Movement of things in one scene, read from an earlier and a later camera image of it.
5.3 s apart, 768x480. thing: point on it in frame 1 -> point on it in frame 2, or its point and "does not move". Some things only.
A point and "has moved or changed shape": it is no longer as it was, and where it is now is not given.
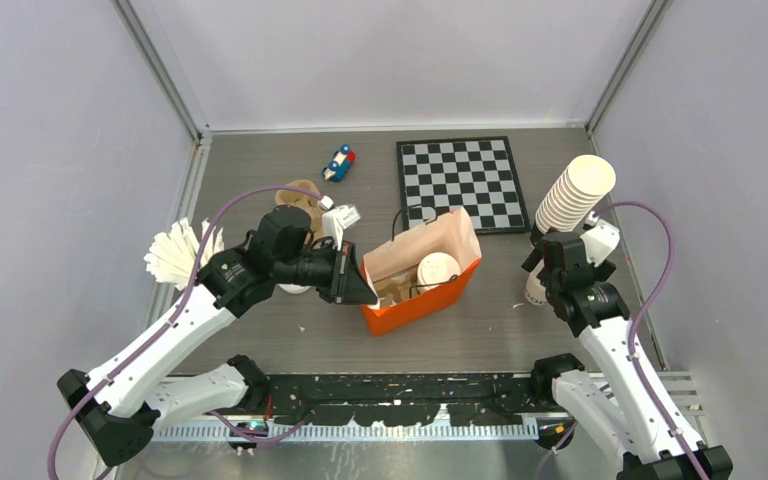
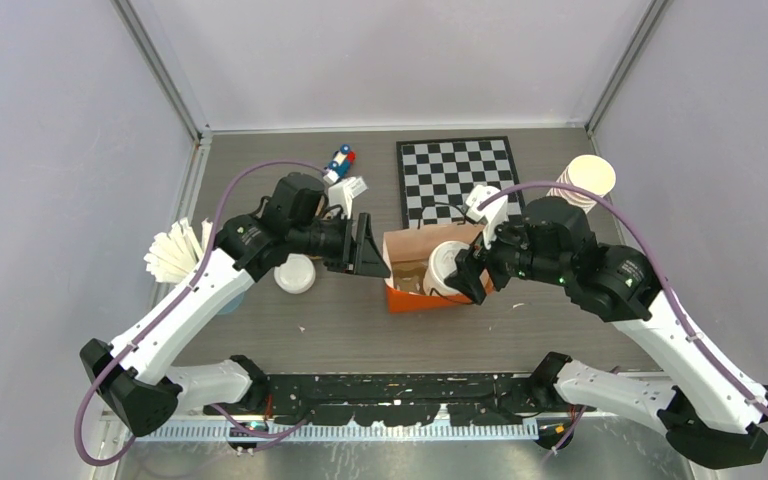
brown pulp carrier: (393, 283) has moved or changed shape
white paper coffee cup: (534, 291) -> (431, 284)
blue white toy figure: (340, 163) does not move
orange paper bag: (421, 272) has moved or changed shape
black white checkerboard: (474, 174) does not move
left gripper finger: (356, 290) -> (369, 261)
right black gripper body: (550, 284) -> (510, 255)
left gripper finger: (352, 265) -> (369, 254)
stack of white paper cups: (576, 193) does not move
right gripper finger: (535, 257) -> (467, 280)
